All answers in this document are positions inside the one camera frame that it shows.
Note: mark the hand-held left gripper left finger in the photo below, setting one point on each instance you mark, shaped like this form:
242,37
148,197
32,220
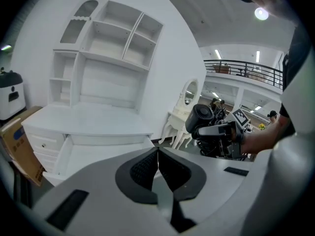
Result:
141,172

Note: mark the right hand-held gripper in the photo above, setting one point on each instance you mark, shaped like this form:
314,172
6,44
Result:
236,122

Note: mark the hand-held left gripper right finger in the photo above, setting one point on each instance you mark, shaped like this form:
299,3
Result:
178,174

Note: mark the black hair dryer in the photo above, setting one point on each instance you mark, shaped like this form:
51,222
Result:
199,117

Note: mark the wide white drawer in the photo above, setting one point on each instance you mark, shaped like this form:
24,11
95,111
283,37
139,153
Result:
103,154

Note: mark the person's right forearm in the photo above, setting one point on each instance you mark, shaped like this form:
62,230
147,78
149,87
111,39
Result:
265,136

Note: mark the small white knob drawer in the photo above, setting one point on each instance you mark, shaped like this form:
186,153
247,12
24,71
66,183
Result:
49,141

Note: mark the white vanity table with mirror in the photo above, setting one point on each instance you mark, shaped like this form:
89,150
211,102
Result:
180,122

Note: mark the yellow flowers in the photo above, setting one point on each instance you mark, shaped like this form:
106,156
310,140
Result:
262,126

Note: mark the brown wooden cabinet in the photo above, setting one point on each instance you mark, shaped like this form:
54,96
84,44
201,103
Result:
222,69

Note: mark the white desk cabinet with hutch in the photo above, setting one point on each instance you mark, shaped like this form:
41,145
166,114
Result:
98,118

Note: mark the black metal railing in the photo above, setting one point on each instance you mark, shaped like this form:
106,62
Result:
246,67

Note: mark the ceiling strip light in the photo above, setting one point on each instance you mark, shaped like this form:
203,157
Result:
257,56
217,54

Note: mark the brown cardboard box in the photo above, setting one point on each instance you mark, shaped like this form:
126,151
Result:
21,146

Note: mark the round ceiling lamp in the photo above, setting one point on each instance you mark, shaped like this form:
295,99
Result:
261,13

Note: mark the white appliance with black top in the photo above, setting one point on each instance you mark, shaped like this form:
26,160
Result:
11,95

